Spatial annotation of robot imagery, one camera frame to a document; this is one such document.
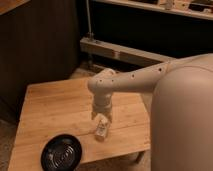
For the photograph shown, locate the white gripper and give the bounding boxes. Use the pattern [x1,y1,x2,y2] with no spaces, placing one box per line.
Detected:
[91,101,112,125]

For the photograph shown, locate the small white plastic bottle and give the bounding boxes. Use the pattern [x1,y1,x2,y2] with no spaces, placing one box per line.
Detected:
[95,114,110,141]

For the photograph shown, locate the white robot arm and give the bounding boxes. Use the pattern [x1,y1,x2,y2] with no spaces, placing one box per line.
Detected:
[88,53,213,171]

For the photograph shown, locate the black ceramic bowl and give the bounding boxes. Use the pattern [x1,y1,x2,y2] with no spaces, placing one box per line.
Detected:
[40,134,82,171]

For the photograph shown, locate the wooden table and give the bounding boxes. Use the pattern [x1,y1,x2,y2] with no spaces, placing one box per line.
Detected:
[8,78,150,171]

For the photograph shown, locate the grey metal beam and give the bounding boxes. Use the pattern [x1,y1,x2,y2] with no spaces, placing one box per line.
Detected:
[80,37,173,66]

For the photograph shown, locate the grey vertical pole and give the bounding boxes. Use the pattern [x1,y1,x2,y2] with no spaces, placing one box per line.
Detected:
[86,0,94,40]

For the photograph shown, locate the wooden shelf board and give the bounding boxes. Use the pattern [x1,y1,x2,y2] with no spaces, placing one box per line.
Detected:
[93,0,213,21]

